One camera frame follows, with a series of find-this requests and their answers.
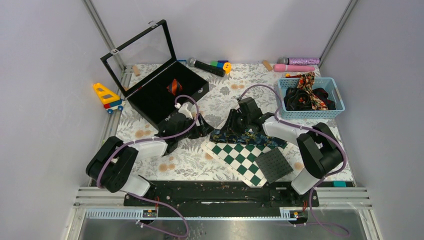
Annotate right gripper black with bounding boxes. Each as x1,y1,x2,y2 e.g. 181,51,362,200
220,108,252,136

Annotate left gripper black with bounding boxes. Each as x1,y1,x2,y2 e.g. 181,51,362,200
176,113,214,141

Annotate dark blue floral tie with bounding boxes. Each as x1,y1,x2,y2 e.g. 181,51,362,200
209,129,288,148

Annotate black display box glass lid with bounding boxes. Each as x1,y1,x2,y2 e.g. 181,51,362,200
100,19,210,129

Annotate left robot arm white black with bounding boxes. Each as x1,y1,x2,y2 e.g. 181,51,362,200
85,113,214,206

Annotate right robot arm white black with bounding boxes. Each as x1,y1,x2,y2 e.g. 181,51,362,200
210,97,347,206

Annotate dark red ties pile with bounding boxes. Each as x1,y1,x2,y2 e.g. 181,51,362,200
283,87,336,111

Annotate floral table mat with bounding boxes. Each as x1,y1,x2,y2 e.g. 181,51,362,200
107,63,355,182

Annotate green white chessboard mat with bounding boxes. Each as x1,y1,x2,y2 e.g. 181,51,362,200
201,137,274,188

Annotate orange navy striped rolled tie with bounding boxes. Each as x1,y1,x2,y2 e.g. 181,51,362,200
166,78,183,96

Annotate small wooden block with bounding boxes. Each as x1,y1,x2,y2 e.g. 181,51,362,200
262,60,273,72

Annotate grey studded baseplate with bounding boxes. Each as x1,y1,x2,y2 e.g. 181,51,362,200
255,147,294,184

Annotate green blue block stack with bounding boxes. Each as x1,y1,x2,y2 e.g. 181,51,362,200
210,60,229,69

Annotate black glitter microphone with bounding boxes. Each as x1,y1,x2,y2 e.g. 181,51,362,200
187,57,226,77

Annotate red floral tie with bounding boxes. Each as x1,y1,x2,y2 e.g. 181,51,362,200
297,72,329,111

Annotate purple glitter microphone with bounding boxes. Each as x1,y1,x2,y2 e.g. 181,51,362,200
276,57,321,66

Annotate wooden peg left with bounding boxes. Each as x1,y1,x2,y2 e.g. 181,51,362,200
132,65,141,77

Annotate light blue plastic basket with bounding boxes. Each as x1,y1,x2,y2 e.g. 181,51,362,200
277,77,346,120

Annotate yellow toy truck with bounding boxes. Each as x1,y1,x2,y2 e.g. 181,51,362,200
92,83,126,114

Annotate teal small block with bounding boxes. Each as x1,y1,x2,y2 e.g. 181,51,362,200
332,180,347,188

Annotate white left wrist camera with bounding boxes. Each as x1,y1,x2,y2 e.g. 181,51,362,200
174,102,193,119

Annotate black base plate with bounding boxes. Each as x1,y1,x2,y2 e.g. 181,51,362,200
123,178,321,218

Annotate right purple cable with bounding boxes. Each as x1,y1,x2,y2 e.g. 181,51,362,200
237,84,350,238

